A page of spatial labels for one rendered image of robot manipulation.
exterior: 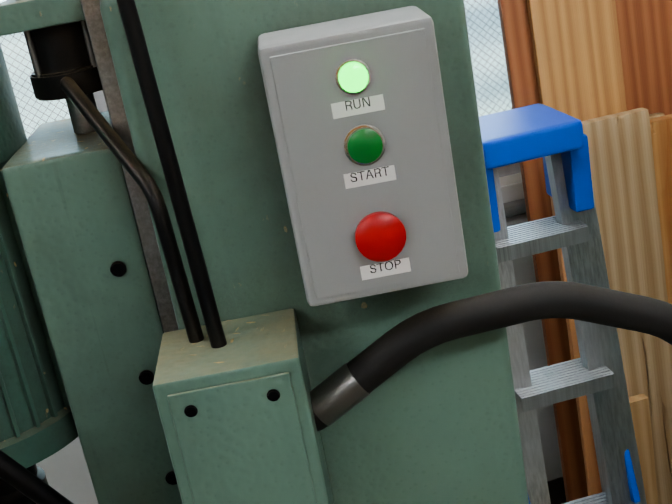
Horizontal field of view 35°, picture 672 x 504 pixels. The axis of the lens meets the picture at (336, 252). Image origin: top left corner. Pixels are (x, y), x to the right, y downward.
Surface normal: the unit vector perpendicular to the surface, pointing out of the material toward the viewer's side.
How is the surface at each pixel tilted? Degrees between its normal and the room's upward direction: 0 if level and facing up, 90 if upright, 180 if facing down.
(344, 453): 90
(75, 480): 90
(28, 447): 90
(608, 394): 82
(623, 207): 87
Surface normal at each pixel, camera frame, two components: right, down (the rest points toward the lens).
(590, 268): 0.29, 0.14
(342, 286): 0.07, 0.32
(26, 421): 0.70, 0.12
